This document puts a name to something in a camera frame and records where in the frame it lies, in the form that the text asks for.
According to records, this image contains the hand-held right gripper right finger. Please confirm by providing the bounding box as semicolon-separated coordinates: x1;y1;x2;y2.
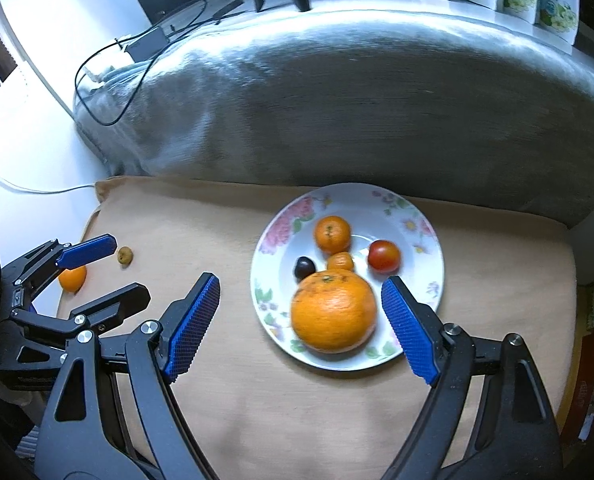
379;276;564;480

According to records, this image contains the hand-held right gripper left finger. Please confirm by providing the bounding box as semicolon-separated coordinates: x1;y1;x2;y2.
33;272;221;480

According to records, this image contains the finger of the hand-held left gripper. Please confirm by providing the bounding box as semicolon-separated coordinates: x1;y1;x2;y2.
0;233;118;294
10;282;152;347

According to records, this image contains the large smooth orange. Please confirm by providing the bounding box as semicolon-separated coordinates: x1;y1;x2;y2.
58;264;88;293

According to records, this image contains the floral white plate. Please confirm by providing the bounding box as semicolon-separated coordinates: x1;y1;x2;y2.
250;183;446;372

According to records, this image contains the large spotted orange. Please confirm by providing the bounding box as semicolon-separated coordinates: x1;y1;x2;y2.
290;269;378;355

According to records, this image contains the red cherry tomato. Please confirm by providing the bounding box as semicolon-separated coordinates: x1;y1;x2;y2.
367;240;402;274

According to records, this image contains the tiny orange kumquat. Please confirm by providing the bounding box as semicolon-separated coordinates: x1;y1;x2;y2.
327;251;355;273

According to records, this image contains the dark purple plum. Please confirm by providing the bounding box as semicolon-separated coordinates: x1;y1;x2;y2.
293;256;317;281

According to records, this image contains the small mandarin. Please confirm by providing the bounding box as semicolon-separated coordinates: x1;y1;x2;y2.
314;215;352;254

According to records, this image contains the tan cloth mat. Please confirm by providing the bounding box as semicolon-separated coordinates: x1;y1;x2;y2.
42;175;578;480

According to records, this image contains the red packet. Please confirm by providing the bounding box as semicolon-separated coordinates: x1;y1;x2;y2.
562;325;594;441

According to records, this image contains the grey fleece blanket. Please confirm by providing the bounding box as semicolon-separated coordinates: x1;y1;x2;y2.
72;7;594;226

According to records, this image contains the thin white cable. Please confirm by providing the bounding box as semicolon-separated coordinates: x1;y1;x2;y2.
0;175;98;196

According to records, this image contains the black adapter with cables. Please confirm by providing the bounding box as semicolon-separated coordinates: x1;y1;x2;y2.
74;0;248;127

